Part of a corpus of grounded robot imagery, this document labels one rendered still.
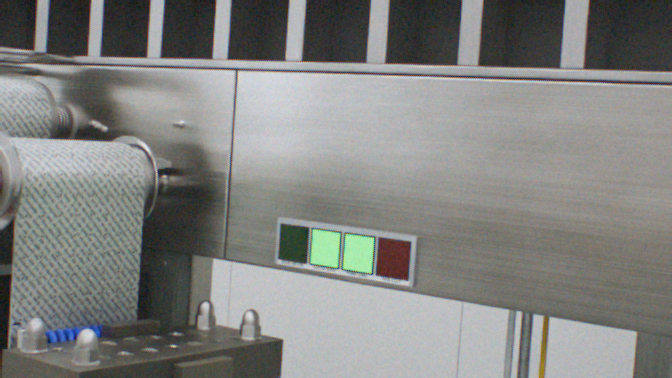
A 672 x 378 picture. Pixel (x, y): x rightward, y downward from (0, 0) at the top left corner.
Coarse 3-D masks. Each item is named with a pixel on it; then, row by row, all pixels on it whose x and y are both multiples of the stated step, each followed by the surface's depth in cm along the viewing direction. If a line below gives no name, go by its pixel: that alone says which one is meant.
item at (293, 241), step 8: (288, 232) 166; (296, 232) 165; (304, 232) 164; (280, 240) 167; (288, 240) 166; (296, 240) 165; (304, 240) 164; (280, 248) 167; (288, 248) 166; (296, 248) 165; (304, 248) 164; (280, 256) 167; (288, 256) 166; (296, 256) 165; (304, 256) 164
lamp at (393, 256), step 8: (384, 240) 156; (384, 248) 156; (392, 248) 155; (400, 248) 154; (408, 248) 153; (384, 256) 156; (392, 256) 155; (400, 256) 154; (384, 264) 156; (392, 264) 155; (400, 264) 154; (384, 272) 156; (392, 272) 155; (400, 272) 154
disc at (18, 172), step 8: (0, 136) 156; (8, 136) 156; (8, 144) 155; (8, 152) 155; (16, 152) 154; (16, 160) 154; (16, 168) 154; (16, 176) 154; (16, 184) 154; (16, 192) 154; (16, 200) 154; (8, 208) 155; (16, 208) 154; (8, 216) 155; (0, 224) 156; (8, 224) 156
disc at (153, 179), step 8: (128, 136) 178; (128, 144) 177; (136, 144) 176; (144, 144) 176; (144, 152) 175; (144, 160) 175; (152, 160) 174; (152, 168) 174; (152, 176) 174; (152, 184) 174; (152, 192) 174; (152, 200) 174; (144, 208) 175; (152, 208) 175; (144, 216) 175
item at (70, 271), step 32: (32, 224) 157; (64, 224) 161; (96, 224) 166; (128, 224) 171; (32, 256) 157; (64, 256) 162; (96, 256) 167; (128, 256) 172; (32, 288) 158; (64, 288) 162; (96, 288) 167; (128, 288) 172; (64, 320) 163; (96, 320) 168; (128, 320) 173
